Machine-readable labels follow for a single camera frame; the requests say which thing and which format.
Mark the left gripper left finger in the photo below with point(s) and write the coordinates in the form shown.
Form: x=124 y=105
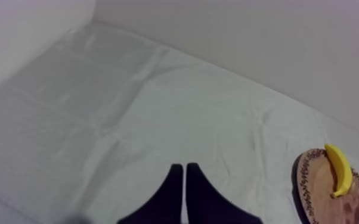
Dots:
x=163 y=203

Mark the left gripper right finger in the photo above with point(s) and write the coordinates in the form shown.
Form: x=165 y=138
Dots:
x=204 y=203

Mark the round wooden board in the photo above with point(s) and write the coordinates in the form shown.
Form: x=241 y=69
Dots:
x=329 y=190

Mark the yellow toy banana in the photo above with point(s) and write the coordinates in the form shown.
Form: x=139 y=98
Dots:
x=342 y=170

